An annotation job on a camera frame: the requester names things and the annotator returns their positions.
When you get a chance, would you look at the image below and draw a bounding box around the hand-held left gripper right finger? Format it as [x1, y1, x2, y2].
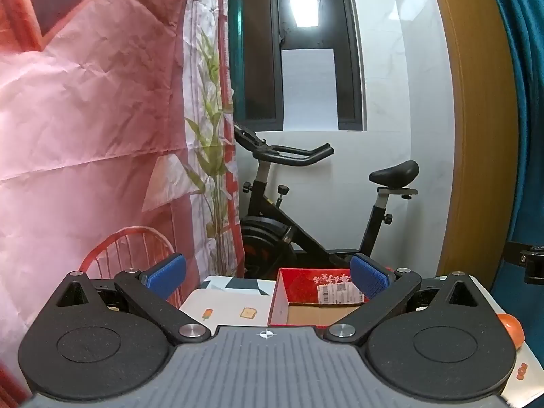
[325, 253, 496, 345]

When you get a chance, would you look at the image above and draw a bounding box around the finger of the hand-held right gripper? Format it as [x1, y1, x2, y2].
[506, 241, 544, 264]

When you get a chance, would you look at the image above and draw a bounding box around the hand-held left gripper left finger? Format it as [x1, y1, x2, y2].
[40, 253, 212, 345]

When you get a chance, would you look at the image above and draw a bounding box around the red strawberry print cardboard box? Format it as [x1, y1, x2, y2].
[267, 267, 370, 328]

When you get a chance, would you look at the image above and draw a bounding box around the orange rounded object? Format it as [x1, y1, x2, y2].
[498, 313, 524, 349]

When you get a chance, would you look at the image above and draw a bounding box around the white cartoon print tablecloth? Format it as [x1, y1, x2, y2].
[178, 275, 544, 408]

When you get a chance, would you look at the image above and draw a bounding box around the black exercise bike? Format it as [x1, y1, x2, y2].
[233, 123, 421, 280]

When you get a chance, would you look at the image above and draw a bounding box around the teal curtain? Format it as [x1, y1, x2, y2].
[482, 0, 544, 349]

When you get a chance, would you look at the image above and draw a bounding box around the white sheet on window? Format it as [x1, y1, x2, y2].
[281, 48, 339, 131]

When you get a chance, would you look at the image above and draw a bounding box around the dark framed window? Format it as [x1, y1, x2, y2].
[221, 0, 368, 132]

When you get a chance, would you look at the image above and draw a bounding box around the wooden door frame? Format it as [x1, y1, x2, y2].
[425, 0, 528, 279]

